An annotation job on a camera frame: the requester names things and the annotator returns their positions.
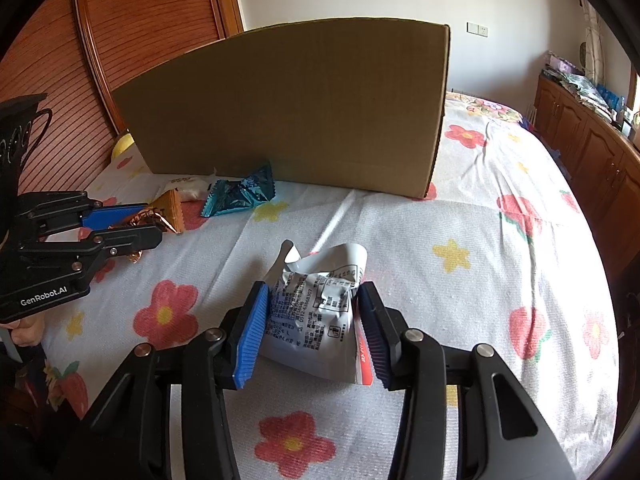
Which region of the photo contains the copper foil candy wrapper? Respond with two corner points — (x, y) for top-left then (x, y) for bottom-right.
(112, 188), (186, 234)

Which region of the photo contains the small white snack pack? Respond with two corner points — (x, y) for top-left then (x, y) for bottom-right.
(155, 174), (217, 202)

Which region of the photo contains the teal foil snack pack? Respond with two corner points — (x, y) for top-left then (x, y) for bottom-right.
(201, 162), (276, 218)

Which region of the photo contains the white snack pack red stripe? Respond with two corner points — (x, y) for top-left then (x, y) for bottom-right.
(260, 240), (373, 386)

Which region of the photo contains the person's left hand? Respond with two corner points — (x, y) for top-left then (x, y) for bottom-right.
(1, 313), (46, 347)

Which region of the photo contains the yellow plush toy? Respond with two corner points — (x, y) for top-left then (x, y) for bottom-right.
(111, 133), (134, 160)

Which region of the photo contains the floral white bed sheet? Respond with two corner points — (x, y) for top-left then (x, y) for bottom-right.
(43, 93), (618, 479)

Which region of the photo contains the wooden slatted wardrobe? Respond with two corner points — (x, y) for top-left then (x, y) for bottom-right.
(1, 0), (243, 192)

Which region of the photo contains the brown cardboard box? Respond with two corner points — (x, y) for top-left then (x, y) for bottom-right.
(114, 18), (450, 198)

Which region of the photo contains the wooden side cabinet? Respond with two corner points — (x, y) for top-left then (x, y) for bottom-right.
(534, 76), (639, 296)

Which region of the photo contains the clutter pile on cabinet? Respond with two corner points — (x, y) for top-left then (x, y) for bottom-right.
(541, 51), (639, 141)

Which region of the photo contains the patterned white curtain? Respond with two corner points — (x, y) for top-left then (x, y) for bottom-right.
(580, 0), (605, 84)

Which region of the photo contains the white wall socket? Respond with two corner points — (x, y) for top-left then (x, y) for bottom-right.
(466, 22), (488, 38)

